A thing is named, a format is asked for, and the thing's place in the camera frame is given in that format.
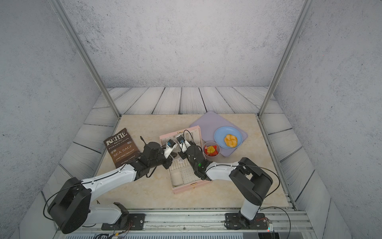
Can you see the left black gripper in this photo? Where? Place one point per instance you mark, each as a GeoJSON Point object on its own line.
{"type": "Point", "coordinates": [169, 160]}

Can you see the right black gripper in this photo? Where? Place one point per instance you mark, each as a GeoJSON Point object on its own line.
{"type": "Point", "coordinates": [182, 155]}

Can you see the pink jewelry box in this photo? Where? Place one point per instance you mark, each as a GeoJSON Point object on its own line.
{"type": "Point", "coordinates": [181, 172]}

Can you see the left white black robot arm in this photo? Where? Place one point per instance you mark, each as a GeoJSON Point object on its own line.
{"type": "Point", "coordinates": [71, 207]}

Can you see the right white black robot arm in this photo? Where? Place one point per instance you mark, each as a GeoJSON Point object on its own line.
{"type": "Point", "coordinates": [251, 180]}

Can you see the red yellow snack packet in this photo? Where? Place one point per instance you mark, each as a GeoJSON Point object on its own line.
{"type": "Point", "coordinates": [211, 150]}

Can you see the purple bowl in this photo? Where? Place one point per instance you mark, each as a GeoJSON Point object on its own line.
{"type": "Point", "coordinates": [210, 143]}

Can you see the lavender cutting board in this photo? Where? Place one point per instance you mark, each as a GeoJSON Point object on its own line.
{"type": "Point", "coordinates": [215, 128]}

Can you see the blue plate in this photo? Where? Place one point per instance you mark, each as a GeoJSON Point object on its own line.
{"type": "Point", "coordinates": [221, 133]}

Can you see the yellow bread roll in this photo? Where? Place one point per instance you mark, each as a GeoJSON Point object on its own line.
{"type": "Point", "coordinates": [231, 141]}

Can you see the brown kettle chips bag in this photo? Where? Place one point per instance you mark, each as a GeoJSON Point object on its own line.
{"type": "Point", "coordinates": [121, 148]}

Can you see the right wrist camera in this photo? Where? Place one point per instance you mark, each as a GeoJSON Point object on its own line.
{"type": "Point", "coordinates": [184, 144]}

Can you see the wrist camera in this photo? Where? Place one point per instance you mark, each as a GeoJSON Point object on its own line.
{"type": "Point", "coordinates": [184, 144]}
{"type": "Point", "coordinates": [170, 146]}

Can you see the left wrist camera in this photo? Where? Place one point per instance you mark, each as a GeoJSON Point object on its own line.
{"type": "Point", "coordinates": [170, 146]}

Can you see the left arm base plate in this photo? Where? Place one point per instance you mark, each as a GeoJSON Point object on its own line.
{"type": "Point", "coordinates": [134, 221]}

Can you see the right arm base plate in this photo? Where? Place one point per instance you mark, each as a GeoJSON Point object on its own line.
{"type": "Point", "coordinates": [236, 221]}

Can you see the aluminium mounting rail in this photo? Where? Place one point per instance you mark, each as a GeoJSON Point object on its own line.
{"type": "Point", "coordinates": [208, 223]}

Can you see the right metal frame post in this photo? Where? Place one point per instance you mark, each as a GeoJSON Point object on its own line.
{"type": "Point", "coordinates": [287, 53]}

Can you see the metal frame post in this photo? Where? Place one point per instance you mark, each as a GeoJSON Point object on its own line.
{"type": "Point", "coordinates": [67, 25]}
{"type": "Point", "coordinates": [287, 53]}

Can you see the left metal frame post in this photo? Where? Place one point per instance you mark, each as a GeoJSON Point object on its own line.
{"type": "Point", "coordinates": [67, 25]}

